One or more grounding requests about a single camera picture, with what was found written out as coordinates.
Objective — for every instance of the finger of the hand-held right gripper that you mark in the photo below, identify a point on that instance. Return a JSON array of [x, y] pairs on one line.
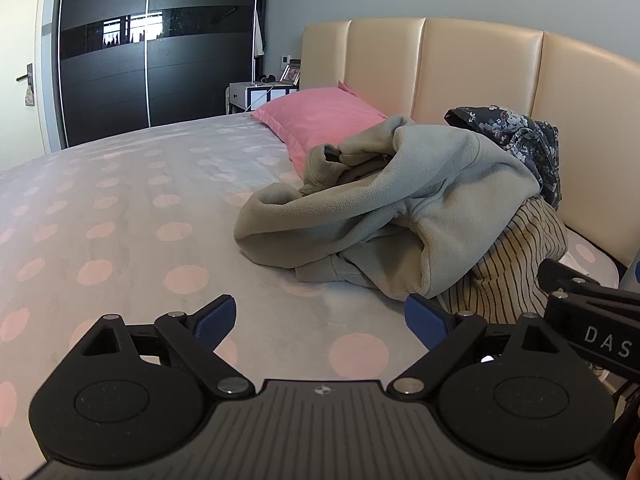
[[560, 276]]

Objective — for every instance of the white hanging garment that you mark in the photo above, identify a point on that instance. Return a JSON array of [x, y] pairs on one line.
[[258, 35]]

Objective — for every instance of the cream padded headboard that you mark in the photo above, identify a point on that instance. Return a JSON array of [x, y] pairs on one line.
[[475, 70]]

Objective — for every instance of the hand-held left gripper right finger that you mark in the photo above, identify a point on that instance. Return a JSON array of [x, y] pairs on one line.
[[425, 320]]

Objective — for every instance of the beige fleece hoodie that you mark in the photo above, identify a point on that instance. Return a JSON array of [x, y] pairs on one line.
[[440, 195]]

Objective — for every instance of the brown striped garment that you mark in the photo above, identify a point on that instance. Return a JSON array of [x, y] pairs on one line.
[[515, 265]]

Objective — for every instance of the photo frame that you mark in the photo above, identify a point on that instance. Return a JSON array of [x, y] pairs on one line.
[[290, 75]]

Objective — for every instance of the white nightstand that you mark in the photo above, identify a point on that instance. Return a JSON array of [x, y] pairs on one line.
[[245, 97]]

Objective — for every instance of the dark floral garment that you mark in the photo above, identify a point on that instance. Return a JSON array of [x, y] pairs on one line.
[[520, 132]]

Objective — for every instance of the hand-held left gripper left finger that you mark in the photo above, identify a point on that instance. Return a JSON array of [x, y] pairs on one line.
[[220, 317]]

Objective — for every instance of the pink pillow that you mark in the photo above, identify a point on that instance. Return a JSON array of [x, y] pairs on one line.
[[320, 115]]

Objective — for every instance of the white room door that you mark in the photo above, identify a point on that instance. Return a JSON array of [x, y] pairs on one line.
[[20, 130]]

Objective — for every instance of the black sliding wardrobe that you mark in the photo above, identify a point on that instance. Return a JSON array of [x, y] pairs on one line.
[[110, 85]]

